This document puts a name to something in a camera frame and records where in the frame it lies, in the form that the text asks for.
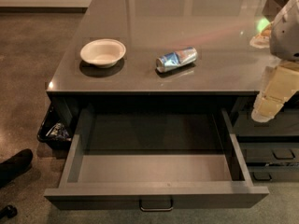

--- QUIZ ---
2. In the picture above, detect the grey top drawer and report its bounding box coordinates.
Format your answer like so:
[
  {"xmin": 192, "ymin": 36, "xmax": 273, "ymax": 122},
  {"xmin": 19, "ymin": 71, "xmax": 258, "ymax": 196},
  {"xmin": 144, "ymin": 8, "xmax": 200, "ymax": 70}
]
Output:
[{"xmin": 45, "ymin": 108, "xmax": 269, "ymax": 210}]

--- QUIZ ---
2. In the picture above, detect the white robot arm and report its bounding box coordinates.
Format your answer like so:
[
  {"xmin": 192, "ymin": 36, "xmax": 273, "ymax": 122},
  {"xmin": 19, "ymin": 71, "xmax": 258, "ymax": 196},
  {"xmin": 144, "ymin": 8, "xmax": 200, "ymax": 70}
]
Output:
[{"xmin": 249, "ymin": 0, "xmax": 299, "ymax": 122}]

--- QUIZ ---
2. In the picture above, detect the right top drawer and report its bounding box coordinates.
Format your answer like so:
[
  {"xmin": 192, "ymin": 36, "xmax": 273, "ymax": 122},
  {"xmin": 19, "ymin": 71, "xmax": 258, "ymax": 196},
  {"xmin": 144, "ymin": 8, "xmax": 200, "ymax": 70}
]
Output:
[{"xmin": 234, "ymin": 109, "xmax": 299, "ymax": 136}]

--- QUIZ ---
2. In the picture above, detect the right middle drawer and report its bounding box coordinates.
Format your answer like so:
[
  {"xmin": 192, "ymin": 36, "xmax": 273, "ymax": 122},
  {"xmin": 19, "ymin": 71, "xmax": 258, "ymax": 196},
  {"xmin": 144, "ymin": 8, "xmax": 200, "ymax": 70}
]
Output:
[{"xmin": 240, "ymin": 143, "xmax": 299, "ymax": 163}]

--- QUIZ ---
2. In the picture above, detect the right bottom drawer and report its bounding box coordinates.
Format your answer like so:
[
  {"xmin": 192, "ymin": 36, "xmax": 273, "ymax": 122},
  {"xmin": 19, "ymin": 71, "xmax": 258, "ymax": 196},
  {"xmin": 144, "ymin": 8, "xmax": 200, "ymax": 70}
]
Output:
[{"xmin": 249, "ymin": 166, "xmax": 299, "ymax": 182}]

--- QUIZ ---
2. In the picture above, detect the grey drawer cabinet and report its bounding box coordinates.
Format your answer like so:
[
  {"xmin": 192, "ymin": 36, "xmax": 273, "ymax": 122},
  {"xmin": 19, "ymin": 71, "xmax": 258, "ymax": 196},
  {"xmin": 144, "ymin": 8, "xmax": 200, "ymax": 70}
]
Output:
[{"xmin": 46, "ymin": 0, "xmax": 299, "ymax": 185}]

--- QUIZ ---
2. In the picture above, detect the white paper bowl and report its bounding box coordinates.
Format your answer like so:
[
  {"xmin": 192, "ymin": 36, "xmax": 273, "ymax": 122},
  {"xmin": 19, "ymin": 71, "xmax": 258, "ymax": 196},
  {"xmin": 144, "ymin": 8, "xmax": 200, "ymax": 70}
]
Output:
[{"xmin": 80, "ymin": 39, "xmax": 126, "ymax": 67}]

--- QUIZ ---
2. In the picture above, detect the crumpled wrapper in bin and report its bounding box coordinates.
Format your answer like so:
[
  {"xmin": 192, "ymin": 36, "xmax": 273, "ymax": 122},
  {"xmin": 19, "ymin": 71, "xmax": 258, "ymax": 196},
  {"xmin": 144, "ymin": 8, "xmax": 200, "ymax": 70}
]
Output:
[{"xmin": 46, "ymin": 122, "xmax": 71, "ymax": 141}]

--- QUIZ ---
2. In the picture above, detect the black trash bin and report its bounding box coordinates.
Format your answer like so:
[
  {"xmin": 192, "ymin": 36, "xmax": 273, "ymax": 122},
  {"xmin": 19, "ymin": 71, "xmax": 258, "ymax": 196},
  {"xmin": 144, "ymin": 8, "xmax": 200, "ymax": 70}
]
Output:
[{"xmin": 37, "ymin": 105, "xmax": 72, "ymax": 150}]

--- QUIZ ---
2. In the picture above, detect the black shoe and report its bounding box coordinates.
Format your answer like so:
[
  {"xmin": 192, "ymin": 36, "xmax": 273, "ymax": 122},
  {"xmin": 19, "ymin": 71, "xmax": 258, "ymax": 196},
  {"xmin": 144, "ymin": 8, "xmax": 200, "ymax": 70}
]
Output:
[{"xmin": 0, "ymin": 148, "xmax": 33, "ymax": 187}]

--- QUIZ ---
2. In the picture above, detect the small black floor object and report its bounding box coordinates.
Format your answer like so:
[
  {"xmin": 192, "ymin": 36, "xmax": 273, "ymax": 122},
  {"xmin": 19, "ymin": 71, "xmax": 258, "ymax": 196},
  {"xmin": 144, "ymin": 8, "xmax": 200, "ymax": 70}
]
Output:
[{"xmin": 0, "ymin": 205, "xmax": 18, "ymax": 218}]

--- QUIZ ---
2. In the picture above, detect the metal drawer handle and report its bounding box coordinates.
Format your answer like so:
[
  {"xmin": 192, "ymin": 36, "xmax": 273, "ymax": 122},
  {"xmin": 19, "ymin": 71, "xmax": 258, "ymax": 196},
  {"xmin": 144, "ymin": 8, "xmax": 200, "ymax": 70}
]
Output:
[{"xmin": 139, "ymin": 199, "xmax": 174, "ymax": 212}]

